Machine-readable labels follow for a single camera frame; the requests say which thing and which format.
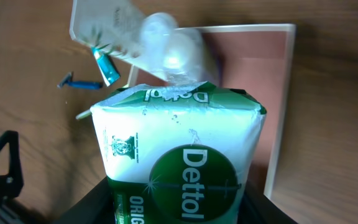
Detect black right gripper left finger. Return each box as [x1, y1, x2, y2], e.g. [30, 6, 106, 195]
[53, 177, 114, 224]

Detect green Dettol soap packet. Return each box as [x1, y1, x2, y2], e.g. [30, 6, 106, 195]
[90, 82, 267, 224]

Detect small toothpaste tube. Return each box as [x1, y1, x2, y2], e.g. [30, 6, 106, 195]
[91, 47, 121, 86]

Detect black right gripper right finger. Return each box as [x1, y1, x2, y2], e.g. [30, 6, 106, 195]
[239, 182, 297, 224]

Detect white conical tube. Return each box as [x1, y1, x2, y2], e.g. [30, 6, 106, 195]
[70, 0, 149, 73]

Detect blue disposable razor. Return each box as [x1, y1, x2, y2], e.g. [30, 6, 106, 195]
[57, 72, 103, 90]

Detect white box with pink interior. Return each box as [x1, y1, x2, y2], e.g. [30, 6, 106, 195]
[199, 24, 296, 198]

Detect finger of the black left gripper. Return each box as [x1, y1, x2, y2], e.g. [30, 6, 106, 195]
[0, 130, 24, 210]

